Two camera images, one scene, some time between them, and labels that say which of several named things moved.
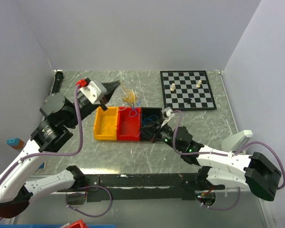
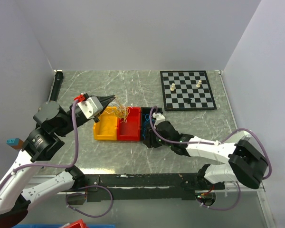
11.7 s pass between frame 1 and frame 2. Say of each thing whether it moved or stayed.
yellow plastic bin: stayed
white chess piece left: stayed
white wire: moved
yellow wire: moved
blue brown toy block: stayed
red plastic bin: stayed
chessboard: stayed
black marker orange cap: stayed
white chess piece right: stayed
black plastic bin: stayed
